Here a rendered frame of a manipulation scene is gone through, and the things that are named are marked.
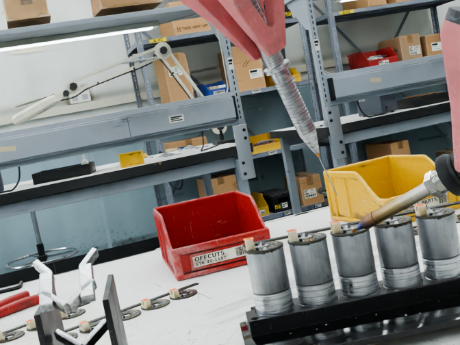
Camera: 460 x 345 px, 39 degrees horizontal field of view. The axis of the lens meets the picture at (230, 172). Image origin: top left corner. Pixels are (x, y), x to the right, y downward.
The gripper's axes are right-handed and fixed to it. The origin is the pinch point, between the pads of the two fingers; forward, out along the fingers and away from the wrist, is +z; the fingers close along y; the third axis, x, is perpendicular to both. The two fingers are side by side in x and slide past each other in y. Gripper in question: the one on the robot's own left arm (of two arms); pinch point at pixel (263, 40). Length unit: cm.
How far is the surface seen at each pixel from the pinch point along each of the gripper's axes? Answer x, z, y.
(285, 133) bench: -181, 86, 220
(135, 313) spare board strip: 7.4, 16.8, 20.1
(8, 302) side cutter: 12.0, 14.7, 36.7
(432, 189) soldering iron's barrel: -1.5, 11.0, -5.8
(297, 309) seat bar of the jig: 4.7, 15.8, 2.4
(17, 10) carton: -86, -22, 219
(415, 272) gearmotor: -1.6, 17.2, -2.0
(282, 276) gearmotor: 4.4, 13.5, 2.7
